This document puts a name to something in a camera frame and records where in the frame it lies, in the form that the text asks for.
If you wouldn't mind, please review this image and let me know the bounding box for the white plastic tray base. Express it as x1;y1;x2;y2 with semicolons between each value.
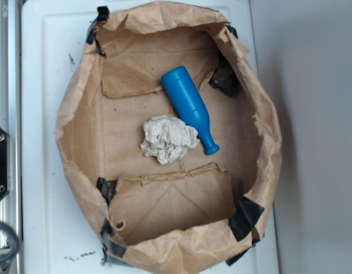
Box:
20;0;280;274

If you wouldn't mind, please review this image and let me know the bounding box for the grey cable loop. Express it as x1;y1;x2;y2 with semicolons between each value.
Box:
0;219;21;265

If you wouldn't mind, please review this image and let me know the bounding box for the black metal bracket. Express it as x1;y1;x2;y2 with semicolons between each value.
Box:
0;126;10;202

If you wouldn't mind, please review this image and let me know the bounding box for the crumpled white paper ball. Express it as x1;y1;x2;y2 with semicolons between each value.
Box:
140;115;200;165

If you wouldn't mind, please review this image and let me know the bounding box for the dark brown rock lump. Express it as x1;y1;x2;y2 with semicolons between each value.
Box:
209;60;240;97

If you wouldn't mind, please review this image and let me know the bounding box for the brown paper bag tray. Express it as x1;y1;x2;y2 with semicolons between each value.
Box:
56;1;282;273

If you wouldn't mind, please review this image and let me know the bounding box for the aluminium frame rail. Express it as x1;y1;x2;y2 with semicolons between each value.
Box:
0;1;23;273

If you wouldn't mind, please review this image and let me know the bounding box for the blue plastic bottle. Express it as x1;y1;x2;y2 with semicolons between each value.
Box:
161;66;220;155

